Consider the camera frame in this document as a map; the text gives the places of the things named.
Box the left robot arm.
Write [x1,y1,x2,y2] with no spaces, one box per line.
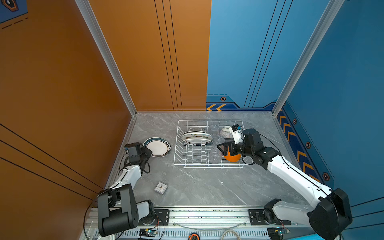
[97,143,156,237]

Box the circuit board right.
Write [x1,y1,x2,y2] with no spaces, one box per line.
[267,228,291,240]

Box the small white square clock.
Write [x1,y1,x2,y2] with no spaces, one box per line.
[155,182,168,195]

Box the white cable loop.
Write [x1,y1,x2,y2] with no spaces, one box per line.
[220,228,241,240]

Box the orange black round object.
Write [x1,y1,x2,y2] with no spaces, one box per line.
[188,233,200,240]

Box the clear glass middle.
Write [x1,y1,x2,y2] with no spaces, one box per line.
[213,136,225,146]

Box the clear glass front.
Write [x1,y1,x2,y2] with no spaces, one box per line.
[209,149,222,165]

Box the clear glass back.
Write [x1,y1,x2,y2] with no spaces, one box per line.
[208,124,219,136]

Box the aluminium front rail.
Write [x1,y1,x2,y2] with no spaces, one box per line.
[83,206,337,229]

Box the green circuit board left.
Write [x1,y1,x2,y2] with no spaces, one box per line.
[138,229,159,240]

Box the green red rimmed plate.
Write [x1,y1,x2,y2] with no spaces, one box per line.
[143,137,172,158]

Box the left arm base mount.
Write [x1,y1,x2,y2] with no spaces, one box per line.
[138,209,170,227]

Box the clear glass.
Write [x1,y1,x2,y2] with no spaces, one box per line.
[209,149,222,165]
[208,124,219,136]
[213,136,225,146]

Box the orange bowl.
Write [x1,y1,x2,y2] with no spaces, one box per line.
[224,151,242,163]

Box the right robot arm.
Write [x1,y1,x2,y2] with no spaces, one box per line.
[217,125,353,240]

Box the watermelon pattern plate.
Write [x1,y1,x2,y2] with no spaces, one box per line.
[181,131,213,141]

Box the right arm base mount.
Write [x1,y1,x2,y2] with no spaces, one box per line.
[248,209,292,226]

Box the white wire dish rack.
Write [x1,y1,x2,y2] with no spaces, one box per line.
[173,120,252,169]

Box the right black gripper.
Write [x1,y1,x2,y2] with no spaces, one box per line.
[216,139,254,158]

